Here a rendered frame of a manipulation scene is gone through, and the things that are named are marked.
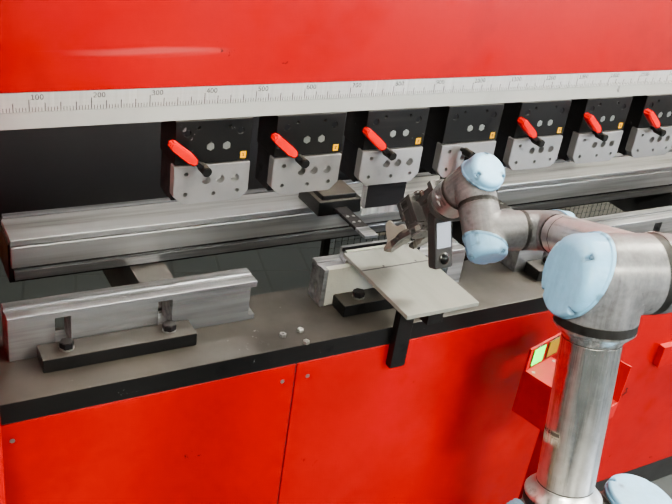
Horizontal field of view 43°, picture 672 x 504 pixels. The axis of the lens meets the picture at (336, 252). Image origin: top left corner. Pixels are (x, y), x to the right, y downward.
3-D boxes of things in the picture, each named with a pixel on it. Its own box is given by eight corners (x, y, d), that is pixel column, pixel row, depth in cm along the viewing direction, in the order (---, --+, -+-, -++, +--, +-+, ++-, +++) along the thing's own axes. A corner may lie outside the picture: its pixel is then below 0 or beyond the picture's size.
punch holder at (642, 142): (628, 158, 215) (648, 96, 207) (605, 145, 222) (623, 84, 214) (669, 154, 222) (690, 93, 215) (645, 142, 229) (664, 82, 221)
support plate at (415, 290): (406, 320, 169) (407, 316, 168) (343, 256, 188) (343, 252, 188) (478, 306, 178) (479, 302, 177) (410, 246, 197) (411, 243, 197)
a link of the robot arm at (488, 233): (534, 250, 152) (522, 194, 155) (476, 251, 148) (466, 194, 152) (514, 266, 159) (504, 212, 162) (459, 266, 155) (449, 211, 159)
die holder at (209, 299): (9, 362, 159) (6, 320, 155) (3, 344, 164) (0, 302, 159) (253, 318, 183) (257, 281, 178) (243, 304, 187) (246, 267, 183)
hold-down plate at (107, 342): (43, 374, 157) (42, 361, 156) (36, 357, 161) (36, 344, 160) (196, 345, 172) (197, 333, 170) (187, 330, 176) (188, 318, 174)
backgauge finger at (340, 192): (347, 246, 194) (351, 226, 192) (297, 197, 214) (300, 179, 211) (392, 239, 200) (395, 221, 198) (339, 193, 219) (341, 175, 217)
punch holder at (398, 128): (357, 186, 177) (369, 111, 169) (338, 170, 183) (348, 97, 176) (416, 180, 184) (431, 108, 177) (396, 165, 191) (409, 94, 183)
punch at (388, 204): (362, 217, 187) (369, 177, 182) (358, 213, 188) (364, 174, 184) (400, 212, 191) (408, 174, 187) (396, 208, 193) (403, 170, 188)
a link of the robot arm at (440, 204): (479, 208, 164) (445, 213, 160) (467, 218, 168) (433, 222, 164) (467, 173, 166) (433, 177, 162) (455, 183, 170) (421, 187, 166)
